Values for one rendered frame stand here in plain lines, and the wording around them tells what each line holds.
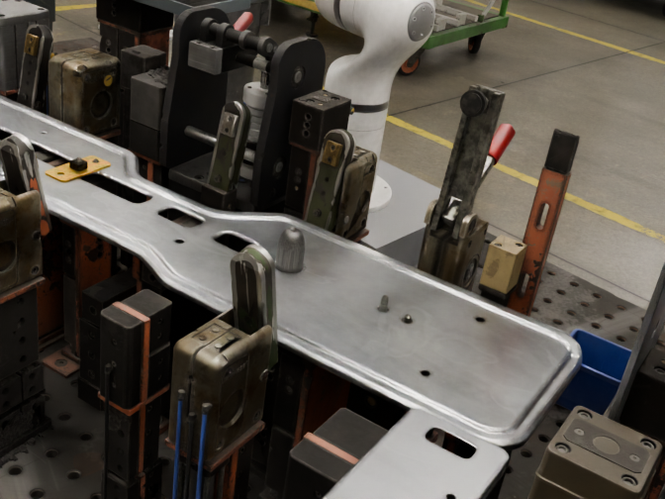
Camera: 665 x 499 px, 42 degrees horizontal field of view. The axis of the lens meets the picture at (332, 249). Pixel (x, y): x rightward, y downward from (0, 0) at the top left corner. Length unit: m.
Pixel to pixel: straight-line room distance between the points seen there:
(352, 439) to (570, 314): 0.91
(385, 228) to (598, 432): 0.89
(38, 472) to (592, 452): 0.69
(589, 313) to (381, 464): 0.96
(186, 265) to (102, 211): 0.16
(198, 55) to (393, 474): 0.67
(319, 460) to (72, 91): 0.75
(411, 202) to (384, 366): 0.86
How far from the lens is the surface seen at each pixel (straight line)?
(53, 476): 1.16
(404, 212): 1.64
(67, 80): 1.35
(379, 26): 1.47
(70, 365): 1.32
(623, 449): 0.75
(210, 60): 1.20
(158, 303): 0.93
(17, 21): 1.46
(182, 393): 0.80
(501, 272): 0.99
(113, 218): 1.07
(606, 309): 1.69
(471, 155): 1.01
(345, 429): 0.81
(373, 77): 1.53
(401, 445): 0.78
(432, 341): 0.91
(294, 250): 0.97
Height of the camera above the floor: 1.50
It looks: 29 degrees down
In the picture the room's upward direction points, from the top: 9 degrees clockwise
